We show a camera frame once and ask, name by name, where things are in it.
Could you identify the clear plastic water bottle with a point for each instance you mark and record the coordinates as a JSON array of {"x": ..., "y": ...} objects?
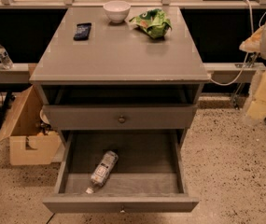
[{"x": 102, "y": 171}]

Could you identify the grey drawer cabinet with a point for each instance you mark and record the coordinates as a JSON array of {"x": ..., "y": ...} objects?
[{"x": 120, "y": 65}]

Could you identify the open grey middle drawer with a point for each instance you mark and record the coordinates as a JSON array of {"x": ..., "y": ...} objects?
[{"x": 148, "y": 177}]

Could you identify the closed grey upper drawer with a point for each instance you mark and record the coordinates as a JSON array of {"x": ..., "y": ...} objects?
[{"x": 119, "y": 117}]

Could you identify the upright water bottle on ledge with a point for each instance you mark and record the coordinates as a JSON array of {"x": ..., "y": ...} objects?
[{"x": 5, "y": 59}]

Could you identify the green chip bag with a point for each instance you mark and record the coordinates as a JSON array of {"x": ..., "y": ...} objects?
[{"x": 155, "y": 23}]

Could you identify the white ceramic bowl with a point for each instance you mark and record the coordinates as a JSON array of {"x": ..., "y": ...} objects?
[{"x": 117, "y": 11}]

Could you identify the open cardboard box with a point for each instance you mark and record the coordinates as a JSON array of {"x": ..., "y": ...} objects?
[{"x": 27, "y": 145}]

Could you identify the black pole left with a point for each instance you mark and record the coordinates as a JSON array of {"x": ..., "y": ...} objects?
[{"x": 8, "y": 98}]

